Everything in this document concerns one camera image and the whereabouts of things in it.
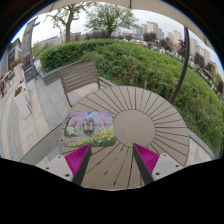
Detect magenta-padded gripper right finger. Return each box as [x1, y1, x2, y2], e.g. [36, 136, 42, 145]
[132, 143, 184, 186]

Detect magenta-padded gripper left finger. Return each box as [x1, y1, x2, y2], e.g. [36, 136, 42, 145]
[44, 143, 93, 186]

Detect flower-print mouse pad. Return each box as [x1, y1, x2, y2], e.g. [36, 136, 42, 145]
[62, 110, 117, 148]

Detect low white flower planter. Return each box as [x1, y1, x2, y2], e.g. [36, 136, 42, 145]
[13, 85, 33, 120]

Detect brown slatted wooden chair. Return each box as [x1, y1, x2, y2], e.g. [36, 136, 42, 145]
[58, 60, 116, 108]

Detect tall white flower planter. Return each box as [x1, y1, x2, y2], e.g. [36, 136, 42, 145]
[11, 59, 25, 84]

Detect dark curved parasol pole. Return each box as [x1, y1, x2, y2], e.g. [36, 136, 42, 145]
[169, 26, 191, 104]

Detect green trimmed hedge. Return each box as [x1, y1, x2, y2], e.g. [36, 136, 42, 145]
[38, 38, 224, 158]

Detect grey shopfront building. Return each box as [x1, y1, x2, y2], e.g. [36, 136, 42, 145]
[0, 37, 23, 98]

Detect grey sign pylon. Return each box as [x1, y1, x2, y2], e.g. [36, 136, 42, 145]
[20, 17, 41, 83]

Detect sparse-leaved tree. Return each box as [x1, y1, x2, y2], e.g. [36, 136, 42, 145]
[46, 2, 91, 44]

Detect distant apartment buildings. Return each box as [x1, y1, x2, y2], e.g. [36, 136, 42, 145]
[133, 20, 224, 81]

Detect full leafy tree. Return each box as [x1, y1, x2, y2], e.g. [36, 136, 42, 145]
[84, 2, 139, 39]

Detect beige parasol canopy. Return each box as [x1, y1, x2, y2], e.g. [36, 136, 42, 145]
[36, 0, 214, 51]

